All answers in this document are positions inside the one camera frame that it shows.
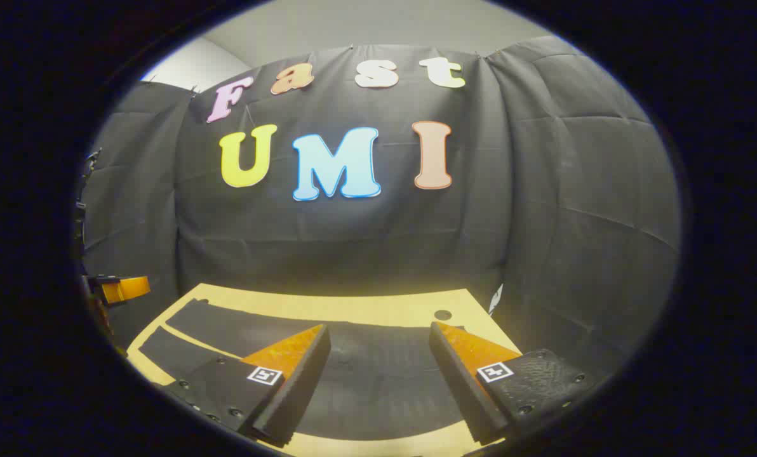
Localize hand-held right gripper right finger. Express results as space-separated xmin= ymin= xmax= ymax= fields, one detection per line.
xmin=429 ymin=321 xmax=592 ymax=446

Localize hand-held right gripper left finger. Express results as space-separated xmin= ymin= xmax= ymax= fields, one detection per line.
xmin=163 ymin=324 xmax=332 ymax=448

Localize dark grey jeans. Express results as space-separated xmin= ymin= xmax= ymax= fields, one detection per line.
xmin=138 ymin=298 xmax=481 ymax=442

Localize dark stand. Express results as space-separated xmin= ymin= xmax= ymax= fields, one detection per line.
xmin=74 ymin=147 xmax=103 ymax=258

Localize black backdrop cloth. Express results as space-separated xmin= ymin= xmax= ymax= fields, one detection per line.
xmin=77 ymin=35 xmax=681 ymax=381

